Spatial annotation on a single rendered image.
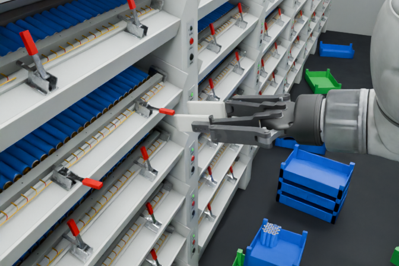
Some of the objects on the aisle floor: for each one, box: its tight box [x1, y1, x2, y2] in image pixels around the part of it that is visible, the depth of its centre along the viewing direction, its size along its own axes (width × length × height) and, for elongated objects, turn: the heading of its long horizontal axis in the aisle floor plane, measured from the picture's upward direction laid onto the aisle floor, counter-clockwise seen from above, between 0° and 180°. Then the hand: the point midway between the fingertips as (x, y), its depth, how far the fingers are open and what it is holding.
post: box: [238, 0, 270, 190], centre depth 166 cm, size 20×9×174 cm, turn 66°
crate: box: [243, 219, 308, 266], centre depth 160 cm, size 30×20×8 cm
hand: (199, 116), depth 64 cm, fingers open, 4 cm apart
